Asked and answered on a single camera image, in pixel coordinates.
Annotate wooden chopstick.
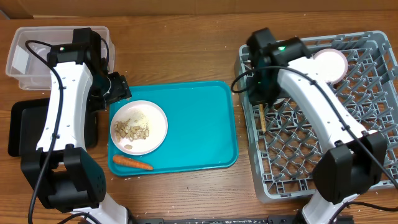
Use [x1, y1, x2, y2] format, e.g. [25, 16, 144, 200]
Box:
[259, 103, 266, 133]

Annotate white plate with food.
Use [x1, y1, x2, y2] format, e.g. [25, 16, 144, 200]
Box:
[109, 100, 168, 156]

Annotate pink rimmed bowl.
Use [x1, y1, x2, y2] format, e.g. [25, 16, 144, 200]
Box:
[313, 49, 348, 84]

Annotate white bowl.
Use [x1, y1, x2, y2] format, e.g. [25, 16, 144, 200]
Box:
[274, 98, 288, 105]

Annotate white paper cup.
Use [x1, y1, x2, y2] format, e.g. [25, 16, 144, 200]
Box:
[363, 130, 378, 136]

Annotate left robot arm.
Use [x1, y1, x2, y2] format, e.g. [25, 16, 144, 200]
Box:
[21, 27, 136, 223]

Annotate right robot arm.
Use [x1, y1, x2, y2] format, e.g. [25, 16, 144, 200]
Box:
[246, 28, 388, 223]

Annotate grey dishwasher rack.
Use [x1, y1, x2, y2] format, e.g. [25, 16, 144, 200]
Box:
[239, 30, 397, 203]

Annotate food scraps on plate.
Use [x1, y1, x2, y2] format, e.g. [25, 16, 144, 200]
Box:
[114, 111, 149, 150]

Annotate orange carrot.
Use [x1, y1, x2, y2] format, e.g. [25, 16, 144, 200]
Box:
[113, 155, 154, 170]

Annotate clear plastic bin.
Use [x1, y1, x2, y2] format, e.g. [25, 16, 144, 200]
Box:
[6, 26, 115, 90]

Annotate teal serving tray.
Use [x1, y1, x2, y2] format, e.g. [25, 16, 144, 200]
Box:
[108, 80, 239, 177]

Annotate black plastic tray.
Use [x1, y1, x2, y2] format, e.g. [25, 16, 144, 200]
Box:
[8, 98, 98, 157]

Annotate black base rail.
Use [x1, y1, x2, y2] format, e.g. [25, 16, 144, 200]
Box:
[134, 215, 295, 224]

